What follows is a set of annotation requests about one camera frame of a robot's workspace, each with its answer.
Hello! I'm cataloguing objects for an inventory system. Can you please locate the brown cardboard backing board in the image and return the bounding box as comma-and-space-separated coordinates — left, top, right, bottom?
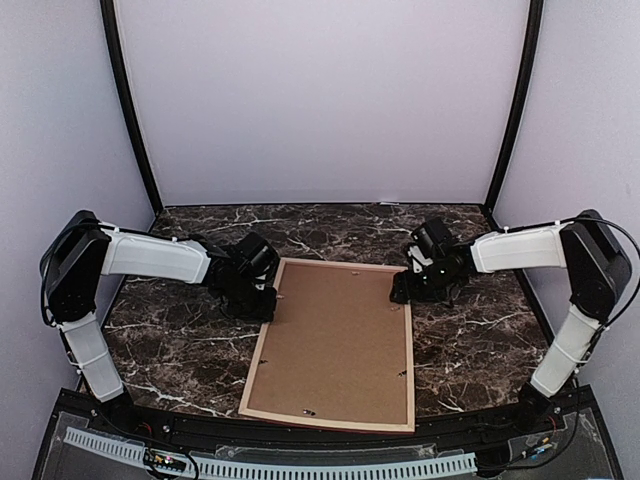
243, 262, 412, 426

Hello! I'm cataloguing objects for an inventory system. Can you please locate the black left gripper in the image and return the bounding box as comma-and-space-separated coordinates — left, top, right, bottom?
219, 276, 278, 323

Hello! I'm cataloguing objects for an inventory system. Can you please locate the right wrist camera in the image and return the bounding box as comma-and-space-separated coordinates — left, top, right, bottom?
406, 243, 433, 274

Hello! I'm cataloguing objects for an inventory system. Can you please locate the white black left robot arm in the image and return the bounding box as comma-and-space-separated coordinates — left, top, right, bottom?
39, 210, 280, 436

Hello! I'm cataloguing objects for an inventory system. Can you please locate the right black corner post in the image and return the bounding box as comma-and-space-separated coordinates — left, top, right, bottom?
484, 0, 545, 213

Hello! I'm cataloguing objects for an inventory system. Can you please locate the left black corner post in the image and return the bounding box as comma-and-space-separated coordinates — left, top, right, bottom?
99, 0, 164, 215

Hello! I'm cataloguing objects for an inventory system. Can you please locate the black front table rail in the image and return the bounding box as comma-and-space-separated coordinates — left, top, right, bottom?
74, 397, 525, 452

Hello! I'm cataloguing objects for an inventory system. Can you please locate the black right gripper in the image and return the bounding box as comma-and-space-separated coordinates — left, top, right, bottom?
391, 261, 460, 304

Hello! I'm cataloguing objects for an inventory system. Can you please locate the white slotted cable duct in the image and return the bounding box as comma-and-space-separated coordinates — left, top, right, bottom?
63, 427, 478, 479

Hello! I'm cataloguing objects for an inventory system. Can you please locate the black corner post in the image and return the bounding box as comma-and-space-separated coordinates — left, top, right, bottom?
99, 0, 164, 215
484, 0, 545, 213

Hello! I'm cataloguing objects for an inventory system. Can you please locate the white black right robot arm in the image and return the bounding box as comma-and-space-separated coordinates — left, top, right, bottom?
390, 209, 639, 434

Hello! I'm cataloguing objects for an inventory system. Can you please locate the light wooden picture frame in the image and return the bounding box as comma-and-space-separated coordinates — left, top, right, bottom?
237, 256, 417, 435

